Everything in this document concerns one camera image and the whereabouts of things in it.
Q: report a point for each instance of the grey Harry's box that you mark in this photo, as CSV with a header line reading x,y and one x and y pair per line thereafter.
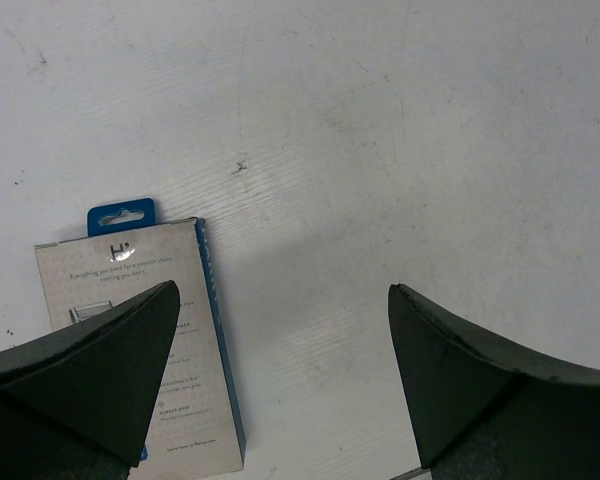
x,y
196,429

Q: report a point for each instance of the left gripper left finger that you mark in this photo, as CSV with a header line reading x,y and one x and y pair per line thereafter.
x,y
84,395

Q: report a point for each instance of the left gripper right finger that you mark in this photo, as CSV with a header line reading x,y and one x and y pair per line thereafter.
x,y
478,400

